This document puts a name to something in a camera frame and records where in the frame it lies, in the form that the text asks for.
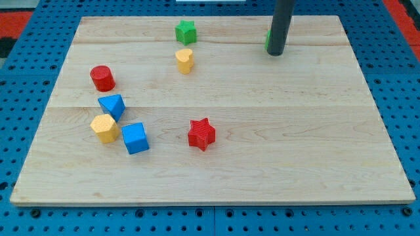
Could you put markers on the red star block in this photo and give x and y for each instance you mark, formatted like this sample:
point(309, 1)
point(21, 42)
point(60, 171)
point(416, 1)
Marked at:
point(201, 134)

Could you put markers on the green star block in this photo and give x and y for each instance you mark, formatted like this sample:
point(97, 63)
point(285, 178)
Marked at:
point(186, 32)

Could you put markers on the light wooden board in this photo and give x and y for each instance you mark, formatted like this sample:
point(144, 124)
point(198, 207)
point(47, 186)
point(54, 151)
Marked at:
point(298, 129)

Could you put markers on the yellow heart block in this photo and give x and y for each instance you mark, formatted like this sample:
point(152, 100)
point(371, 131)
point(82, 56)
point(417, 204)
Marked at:
point(185, 60)

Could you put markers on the blue cube block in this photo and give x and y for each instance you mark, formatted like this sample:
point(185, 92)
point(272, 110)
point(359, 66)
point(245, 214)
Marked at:
point(135, 138)

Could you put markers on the green block behind rod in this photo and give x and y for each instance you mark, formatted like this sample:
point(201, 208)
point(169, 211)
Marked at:
point(267, 39)

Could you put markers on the blue triangle block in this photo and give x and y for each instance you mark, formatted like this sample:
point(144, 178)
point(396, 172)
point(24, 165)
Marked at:
point(112, 105)

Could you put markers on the yellow hexagon block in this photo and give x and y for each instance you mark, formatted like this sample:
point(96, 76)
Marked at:
point(105, 128)

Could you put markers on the red cylinder block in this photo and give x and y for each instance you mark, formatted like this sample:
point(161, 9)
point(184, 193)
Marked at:
point(102, 78)

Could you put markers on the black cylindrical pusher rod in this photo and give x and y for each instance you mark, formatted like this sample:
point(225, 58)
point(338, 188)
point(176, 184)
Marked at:
point(283, 12)

